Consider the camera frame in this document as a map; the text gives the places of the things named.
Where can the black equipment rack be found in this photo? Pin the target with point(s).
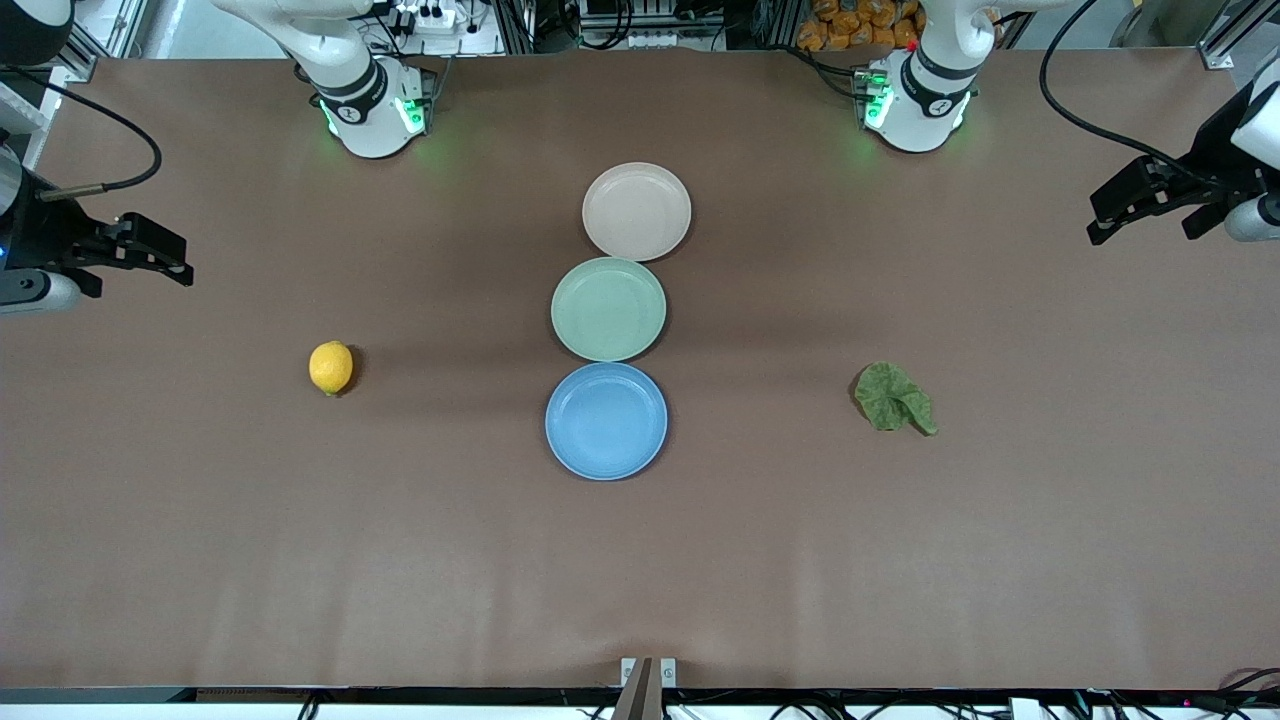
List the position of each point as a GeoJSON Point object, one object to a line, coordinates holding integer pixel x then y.
{"type": "Point", "coordinates": [650, 20]}

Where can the metal table bracket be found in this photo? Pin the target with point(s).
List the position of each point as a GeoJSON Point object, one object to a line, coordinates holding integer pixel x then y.
{"type": "Point", "coordinates": [648, 680]}

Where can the bag of oranges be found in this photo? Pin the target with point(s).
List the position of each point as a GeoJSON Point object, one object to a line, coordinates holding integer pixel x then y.
{"type": "Point", "coordinates": [850, 25]}

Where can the light green plate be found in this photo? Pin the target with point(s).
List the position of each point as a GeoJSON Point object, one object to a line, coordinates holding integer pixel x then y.
{"type": "Point", "coordinates": [608, 309]}

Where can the blue plate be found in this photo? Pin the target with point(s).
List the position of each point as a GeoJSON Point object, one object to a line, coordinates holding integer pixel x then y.
{"type": "Point", "coordinates": [606, 421]}

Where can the aluminium frame profile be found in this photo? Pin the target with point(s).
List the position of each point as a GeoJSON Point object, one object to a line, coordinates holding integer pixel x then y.
{"type": "Point", "coordinates": [1235, 35]}
{"type": "Point", "coordinates": [100, 35]}

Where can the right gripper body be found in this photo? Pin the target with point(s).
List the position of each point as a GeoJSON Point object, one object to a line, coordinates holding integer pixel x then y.
{"type": "Point", "coordinates": [42, 233]}

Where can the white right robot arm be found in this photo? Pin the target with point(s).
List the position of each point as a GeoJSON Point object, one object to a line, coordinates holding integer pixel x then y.
{"type": "Point", "coordinates": [370, 120]}

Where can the white power strip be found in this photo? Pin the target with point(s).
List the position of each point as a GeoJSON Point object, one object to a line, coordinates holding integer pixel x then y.
{"type": "Point", "coordinates": [432, 15]}

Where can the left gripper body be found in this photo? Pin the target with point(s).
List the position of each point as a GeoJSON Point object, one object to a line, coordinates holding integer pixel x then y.
{"type": "Point", "coordinates": [1212, 165]}

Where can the green lettuce leaf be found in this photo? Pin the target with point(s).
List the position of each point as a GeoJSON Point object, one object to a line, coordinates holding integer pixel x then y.
{"type": "Point", "coordinates": [888, 395]}

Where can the beige plate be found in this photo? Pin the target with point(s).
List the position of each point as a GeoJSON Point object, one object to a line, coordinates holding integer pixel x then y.
{"type": "Point", "coordinates": [637, 212]}

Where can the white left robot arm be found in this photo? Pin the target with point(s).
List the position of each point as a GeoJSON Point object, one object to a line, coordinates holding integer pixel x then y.
{"type": "Point", "coordinates": [920, 110]}

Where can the yellow lemon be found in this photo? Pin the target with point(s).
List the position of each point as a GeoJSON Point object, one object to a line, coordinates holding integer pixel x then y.
{"type": "Point", "coordinates": [331, 367]}

